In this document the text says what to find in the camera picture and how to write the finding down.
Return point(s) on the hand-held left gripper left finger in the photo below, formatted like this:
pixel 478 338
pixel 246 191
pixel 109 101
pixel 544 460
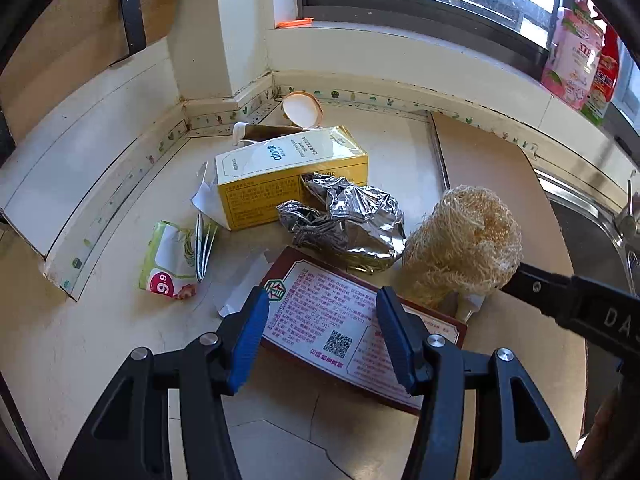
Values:
pixel 247 340

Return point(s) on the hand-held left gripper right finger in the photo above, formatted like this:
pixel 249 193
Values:
pixel 400 340

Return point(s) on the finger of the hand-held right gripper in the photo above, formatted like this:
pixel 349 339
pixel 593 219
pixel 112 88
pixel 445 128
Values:
pixel 537 287

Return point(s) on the red bordered box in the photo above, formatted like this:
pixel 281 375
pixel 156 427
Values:
pixel 325 310

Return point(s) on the dry loofah sponge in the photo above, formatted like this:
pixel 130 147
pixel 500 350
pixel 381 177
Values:
pixel 460 245

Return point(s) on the silver foil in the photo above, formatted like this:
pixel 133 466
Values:
pixel 360 225

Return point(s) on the yellow carton box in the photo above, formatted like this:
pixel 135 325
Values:
pixel 265 195

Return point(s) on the torn white paper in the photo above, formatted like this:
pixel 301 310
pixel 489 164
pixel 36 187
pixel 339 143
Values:
pixel 245 280

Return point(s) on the small white plastic piece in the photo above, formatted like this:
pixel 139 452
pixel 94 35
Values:
pixel 467 307

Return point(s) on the stainless steel sink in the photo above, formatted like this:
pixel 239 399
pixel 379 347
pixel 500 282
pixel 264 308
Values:
pixel 585 230

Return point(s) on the steel faucet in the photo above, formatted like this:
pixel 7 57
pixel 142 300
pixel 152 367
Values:
pixel 631 215

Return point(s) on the light green torn packet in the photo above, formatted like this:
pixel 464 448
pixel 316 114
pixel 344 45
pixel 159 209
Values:
pixel 160 260

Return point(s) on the brown cardboard sheet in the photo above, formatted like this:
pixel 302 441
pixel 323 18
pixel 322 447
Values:
pixel 480 160

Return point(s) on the white paper piece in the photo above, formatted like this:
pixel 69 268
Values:
pixel 205 200

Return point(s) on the red spray bottle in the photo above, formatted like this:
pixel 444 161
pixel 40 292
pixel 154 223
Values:
pixel 605 85

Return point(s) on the small orange plastic piece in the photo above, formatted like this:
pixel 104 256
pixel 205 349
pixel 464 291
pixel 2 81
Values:
pixel 295 23

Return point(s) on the black cutting board holder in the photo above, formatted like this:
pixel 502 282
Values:
pixel 132 20

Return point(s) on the wooden cutting board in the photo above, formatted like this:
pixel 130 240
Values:
pixel 80 30

